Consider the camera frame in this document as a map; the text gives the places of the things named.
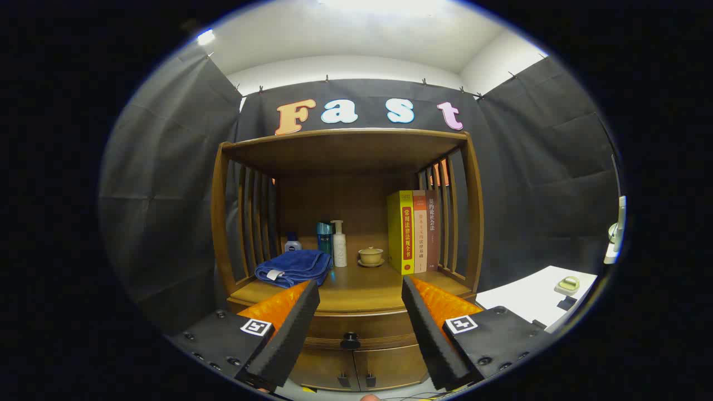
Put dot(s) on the green and white object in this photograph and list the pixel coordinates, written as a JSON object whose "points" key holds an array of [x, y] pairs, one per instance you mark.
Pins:
{"points": [[568, 285]]}

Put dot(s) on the black slotted holder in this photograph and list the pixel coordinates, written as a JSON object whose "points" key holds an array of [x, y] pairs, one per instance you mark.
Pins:
{"points": [[539, 324]]}

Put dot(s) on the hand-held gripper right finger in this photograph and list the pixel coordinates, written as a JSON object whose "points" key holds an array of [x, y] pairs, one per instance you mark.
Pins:
{"points": [[429, 334]]}

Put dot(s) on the blue folded towel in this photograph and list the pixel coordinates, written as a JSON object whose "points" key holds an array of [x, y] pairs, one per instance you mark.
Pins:
{"points": [[295, 264]]}

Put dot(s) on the small white blue-capped bottle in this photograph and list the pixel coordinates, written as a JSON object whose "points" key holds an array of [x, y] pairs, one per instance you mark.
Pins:
{"points": [[293, 245]]}

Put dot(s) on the white pump bottle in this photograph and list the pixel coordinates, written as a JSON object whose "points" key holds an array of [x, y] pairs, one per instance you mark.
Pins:
{"points": [[340, 250]]}

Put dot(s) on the small black holder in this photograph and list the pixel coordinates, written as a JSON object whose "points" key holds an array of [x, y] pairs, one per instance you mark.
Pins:
{"points": [[567, 304]]}

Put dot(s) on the white side cabinet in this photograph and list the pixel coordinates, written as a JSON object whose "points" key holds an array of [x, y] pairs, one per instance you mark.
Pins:
{"points": [[529, 298]]}

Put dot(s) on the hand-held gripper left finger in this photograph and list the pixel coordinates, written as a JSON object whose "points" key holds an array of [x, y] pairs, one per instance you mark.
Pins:
{"points": [[289, 334]]}

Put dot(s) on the yellow-green lidded teacup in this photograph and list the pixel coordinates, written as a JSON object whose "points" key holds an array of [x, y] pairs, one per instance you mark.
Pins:
{"points": [[371, 255]]}

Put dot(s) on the wooden cabinet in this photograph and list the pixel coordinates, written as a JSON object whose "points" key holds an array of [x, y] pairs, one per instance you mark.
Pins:
{"points": [[345, 156]]}

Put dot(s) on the wooden cabinet door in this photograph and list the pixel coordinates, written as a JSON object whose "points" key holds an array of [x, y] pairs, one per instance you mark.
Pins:
{"points": [[392, 367], [326, 370]]}

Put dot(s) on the teal blue bottle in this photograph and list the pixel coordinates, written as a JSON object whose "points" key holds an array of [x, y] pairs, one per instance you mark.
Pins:
{"points": [[324, 239]]}

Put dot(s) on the white device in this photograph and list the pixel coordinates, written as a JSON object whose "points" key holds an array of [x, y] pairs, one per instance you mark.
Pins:
{"points": [[617, 234]]}

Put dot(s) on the yellow-green saucer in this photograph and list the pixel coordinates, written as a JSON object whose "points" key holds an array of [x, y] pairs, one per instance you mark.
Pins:
{"points": [[371, 264]]}

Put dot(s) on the brown book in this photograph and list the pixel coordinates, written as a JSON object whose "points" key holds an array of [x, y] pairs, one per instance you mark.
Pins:
{"points": [[433, 245]]}

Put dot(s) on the thick yellow book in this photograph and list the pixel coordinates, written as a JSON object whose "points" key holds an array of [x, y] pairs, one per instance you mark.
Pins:
{"points": [[401, 234]]}

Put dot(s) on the wooden drawer with black knob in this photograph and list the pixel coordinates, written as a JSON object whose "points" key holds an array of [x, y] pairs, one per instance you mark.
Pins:
{"points": [[362, 323]]}

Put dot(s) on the orange and white book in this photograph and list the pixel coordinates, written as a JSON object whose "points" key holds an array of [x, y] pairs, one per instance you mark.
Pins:
{"points": [[420, 245]]}

